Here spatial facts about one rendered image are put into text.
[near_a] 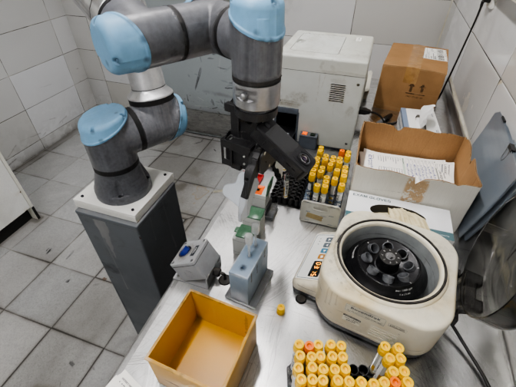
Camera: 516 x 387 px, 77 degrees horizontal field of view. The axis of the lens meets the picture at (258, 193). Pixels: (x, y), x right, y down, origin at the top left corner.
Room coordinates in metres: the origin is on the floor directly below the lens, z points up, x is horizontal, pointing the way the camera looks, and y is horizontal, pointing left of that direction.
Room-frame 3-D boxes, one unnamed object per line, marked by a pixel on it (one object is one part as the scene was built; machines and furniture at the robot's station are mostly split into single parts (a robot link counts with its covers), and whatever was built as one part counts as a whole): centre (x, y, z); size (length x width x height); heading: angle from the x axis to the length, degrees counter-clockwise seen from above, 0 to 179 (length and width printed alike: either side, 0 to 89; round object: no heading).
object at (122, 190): (0.71, 0.38, 0.95); 0.15 x 0.15 x 0.10
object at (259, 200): (0.64, 0.00, 0.92); 0.05 x 0.04 x 0.06; 71
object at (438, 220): (0.55, -0.33, 0.92); 0.24 x 0.12 x 0.10; 71
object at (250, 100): (0.49, 0.00, 1.28); 0.08 x 0.08 x 0.05
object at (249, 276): (0.41, 0.02, 0.93); 0.10 x 0.07 x 0.10; 156
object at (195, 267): (0.44, 0.12, 0.92); 0.13 x 0.07 x 0.08; 71
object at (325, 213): (0.69, -0.19, 0.91); 0.20 x 0.10 x 0.07; 161
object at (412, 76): (1.37, -0.65, 0.97); 0.31 x 0.23 x 0.18; 155
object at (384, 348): (0.22, -0.20, 0.94); 0.02 x 0.02 x 0.11
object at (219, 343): (0.25, 0.09, 0.93); 0.13 x 0.13 x 0.10; 67
